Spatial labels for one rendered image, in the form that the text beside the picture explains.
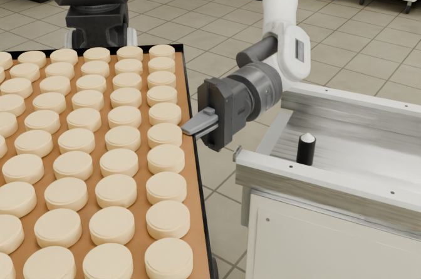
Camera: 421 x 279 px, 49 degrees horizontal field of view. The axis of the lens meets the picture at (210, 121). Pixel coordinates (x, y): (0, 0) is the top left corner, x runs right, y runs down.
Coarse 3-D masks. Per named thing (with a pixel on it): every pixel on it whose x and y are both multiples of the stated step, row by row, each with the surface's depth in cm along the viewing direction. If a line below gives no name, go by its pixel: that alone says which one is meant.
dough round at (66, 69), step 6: (48, 66) 85; (54, 66) 85; (60, 66) 85; (66, 66) 85; (72, 66) 85; (48, 72) 83; (54, 72) 83; (60, 72) 83; (66, 72) 84; (72, 72) 85
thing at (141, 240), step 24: (144, 72) 87; (0, 96) 80; (72, 96) 80; (144, 96) 80; (144, 120) 73; (96, 144) 68; (144, 144) 68; (192, 144) 68; (0, 168) 63; (48, 168) 63; (96, 168) 63; (144, 168) 63; (192, 168) 63; (144, 192) 59; (192, 192) 59; (24, 216) 56; (144, 216) 56; (192, 216) 56; (24, 240) 53; (144, 240) 53; (192, 240) 53; (24, 264) 50; (144, 264) 50
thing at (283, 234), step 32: (288, 128) 100; (320, 128) 100; (352, 128) 100; (288, 160) 91; (320, 160) 91; (352, 160) 91; (384, 160) 91; (416, 160) 91; (256, 192) 83; (416, 192) 83; (256, 224) 86; (288, 224) 83; (320, 224) 80; (352, 224) 77; (256, 256) 91; (288, 256) 87; (320, 256) 84; (352, 256) 81; (384, 256) 78; (416, 256) 75
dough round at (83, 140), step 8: (64, 136) 66; (72, 136) 66; (80, 136) 66; (88, 136) 66; (64, 144) 65; (72, 144) 65; (80, 144) 65; (88, 144) 65; (64, 152) 65; (88, 152) 66
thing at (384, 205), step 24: (240, 168) 82; (264, 168) 80; (288, 168) 79; (312, 168) 79; (288, 192) 81; (312, 192) 79; (336, 192) 77; (360, 192) 74; (384, 192) 74; (408, 192) 74; (360, 216) 77; (384, 216) 75; (408, 216) 73
